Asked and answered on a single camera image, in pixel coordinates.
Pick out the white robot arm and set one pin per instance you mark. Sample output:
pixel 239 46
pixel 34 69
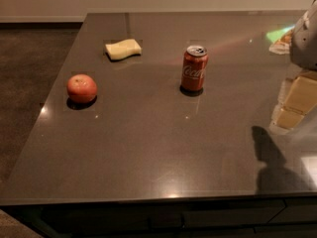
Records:
pixel 301 43

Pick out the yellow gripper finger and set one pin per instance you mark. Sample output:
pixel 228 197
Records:
pixel 297 97

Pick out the red coke can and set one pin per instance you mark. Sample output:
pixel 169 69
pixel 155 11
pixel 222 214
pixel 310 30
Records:
pixel 195 60

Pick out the red apple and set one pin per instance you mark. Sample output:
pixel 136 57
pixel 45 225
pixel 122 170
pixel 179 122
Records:
pixel 81 88

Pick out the yellow sponge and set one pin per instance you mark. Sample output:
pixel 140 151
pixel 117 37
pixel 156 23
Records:
pixel 123 49

